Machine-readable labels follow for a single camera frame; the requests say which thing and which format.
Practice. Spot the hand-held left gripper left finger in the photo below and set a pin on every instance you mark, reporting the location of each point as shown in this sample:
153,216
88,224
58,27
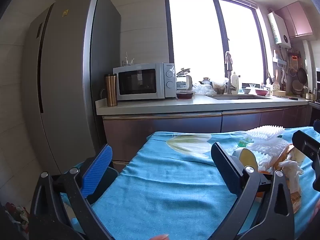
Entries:
97,170

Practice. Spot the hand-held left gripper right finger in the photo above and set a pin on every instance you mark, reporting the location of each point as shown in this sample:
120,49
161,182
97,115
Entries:
225,167

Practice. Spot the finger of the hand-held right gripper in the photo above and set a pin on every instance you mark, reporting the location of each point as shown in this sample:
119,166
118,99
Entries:
306,145
317,125

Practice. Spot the green wrapper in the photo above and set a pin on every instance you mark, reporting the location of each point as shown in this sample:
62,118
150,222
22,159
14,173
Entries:
243,143

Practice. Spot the white tissue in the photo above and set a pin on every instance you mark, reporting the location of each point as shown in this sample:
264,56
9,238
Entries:
291,171

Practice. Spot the white foam net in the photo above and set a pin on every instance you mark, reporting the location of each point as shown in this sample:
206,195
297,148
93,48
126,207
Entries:
267,131
270,147

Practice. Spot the brown snack bag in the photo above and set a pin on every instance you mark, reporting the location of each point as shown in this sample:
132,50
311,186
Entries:
295,195

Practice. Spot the person's left hand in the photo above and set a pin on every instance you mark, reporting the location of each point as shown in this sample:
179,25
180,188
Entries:
161,237

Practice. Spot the black frying pan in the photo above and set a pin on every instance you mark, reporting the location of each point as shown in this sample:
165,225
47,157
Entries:
302,75

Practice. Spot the slotted spatula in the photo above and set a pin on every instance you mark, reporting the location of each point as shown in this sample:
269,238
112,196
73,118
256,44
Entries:
276,82

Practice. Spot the blue printed cloth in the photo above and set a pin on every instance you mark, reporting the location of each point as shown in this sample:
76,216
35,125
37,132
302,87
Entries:
170,190

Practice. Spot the red bowl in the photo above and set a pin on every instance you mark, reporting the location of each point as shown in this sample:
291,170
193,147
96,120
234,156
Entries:
261,92

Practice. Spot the steel sink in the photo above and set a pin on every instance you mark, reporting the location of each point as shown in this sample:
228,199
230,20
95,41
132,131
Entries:
237,97

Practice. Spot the kitchen counter cabinet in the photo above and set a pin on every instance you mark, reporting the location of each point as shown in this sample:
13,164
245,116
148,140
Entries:
162,125

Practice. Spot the white bowl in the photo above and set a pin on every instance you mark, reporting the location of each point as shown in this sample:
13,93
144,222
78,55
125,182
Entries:
246,90

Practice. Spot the clear plastic bags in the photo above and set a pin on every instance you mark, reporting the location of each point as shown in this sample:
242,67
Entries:
207,88

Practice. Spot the copper tumbler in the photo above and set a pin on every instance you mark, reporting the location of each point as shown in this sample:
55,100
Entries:
111,90

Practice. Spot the dark bowl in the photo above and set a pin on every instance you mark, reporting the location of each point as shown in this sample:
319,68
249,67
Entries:
185,95

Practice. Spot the white soap bottle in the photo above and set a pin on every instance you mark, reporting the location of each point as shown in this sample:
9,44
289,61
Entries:
235,83

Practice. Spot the red packet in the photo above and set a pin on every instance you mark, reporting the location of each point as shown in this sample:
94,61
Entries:
18,213

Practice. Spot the metal faucet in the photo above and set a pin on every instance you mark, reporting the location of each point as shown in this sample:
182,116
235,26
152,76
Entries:
229,75

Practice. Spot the grey refrigerator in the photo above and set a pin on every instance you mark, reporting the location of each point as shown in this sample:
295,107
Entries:
67,80

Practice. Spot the glass kettle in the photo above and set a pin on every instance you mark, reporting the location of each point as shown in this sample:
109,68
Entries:
183,81

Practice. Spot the white microwave oven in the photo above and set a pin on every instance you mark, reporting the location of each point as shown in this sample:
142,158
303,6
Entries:
140,82

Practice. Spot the white water heater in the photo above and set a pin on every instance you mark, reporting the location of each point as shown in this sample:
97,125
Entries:
278,30

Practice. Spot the white ornaments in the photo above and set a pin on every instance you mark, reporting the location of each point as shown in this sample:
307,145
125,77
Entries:
128,60

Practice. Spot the dark framed window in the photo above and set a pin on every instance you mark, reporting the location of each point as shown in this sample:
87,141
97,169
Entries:
195,37

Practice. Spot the pink wall cabinet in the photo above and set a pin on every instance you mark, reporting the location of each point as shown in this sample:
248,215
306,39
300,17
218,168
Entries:
297,20

